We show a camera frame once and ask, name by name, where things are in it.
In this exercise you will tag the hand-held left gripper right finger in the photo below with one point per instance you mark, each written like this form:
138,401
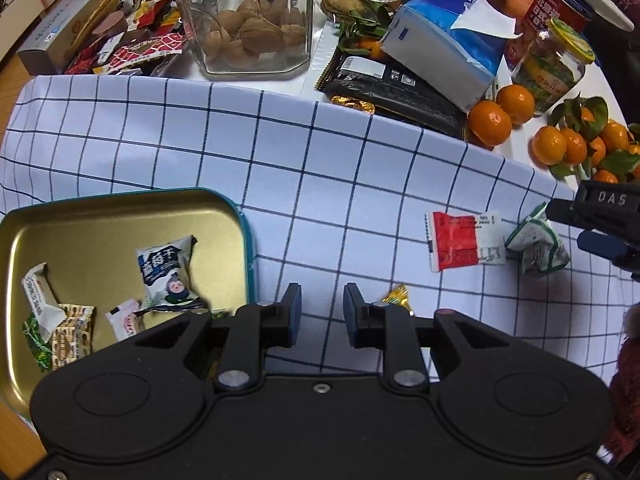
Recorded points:
350,316

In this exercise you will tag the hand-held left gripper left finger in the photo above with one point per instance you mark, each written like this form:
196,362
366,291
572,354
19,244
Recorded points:
295,312

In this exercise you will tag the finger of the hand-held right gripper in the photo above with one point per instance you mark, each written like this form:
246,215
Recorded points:
602,246
595,207

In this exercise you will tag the gold foil candy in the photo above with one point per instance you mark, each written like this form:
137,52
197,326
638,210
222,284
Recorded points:
397,297

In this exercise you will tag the white green snack packet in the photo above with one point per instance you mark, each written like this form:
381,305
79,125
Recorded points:
537,245

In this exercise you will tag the blue white cartoon snack packet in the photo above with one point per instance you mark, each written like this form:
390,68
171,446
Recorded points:
167,270

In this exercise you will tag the pink white small packet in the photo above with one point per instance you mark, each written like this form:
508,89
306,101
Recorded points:
125,320

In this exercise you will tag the gold metal tin tray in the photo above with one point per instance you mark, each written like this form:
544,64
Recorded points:
100,240

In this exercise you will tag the brown patterned snack packet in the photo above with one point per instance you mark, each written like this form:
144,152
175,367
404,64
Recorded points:
72,337

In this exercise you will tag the green patterned snack packet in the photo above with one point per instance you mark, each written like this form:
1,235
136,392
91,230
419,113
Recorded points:
36,347

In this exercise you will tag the person's right forearm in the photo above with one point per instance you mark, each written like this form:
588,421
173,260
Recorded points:
625,390

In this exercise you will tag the cluster of leafy mandarins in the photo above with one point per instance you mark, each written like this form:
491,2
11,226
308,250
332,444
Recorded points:
550,145

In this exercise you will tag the blue checked tablecloth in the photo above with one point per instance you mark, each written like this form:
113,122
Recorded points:
325,185

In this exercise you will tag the glass jar with yellow lid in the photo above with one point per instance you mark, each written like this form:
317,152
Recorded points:
550,70

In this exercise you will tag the red tin can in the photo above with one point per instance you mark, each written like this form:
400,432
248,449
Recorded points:
555,2

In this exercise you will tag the gold wrapped chocolate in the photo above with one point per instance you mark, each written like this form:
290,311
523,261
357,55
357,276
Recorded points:
355,104

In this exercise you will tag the blue tissue box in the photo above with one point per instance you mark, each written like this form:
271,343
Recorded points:
440,45

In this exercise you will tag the black snack bag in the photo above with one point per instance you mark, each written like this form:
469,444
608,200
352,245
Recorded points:
390,90

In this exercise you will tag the glass jar of walnuts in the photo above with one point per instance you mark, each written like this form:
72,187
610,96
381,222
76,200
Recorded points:
250,30

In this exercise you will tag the pile of assorted snack packets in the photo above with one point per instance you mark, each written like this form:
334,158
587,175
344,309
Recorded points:
135,35

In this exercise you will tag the grey cardboard box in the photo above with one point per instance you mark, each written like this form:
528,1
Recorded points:
55,30

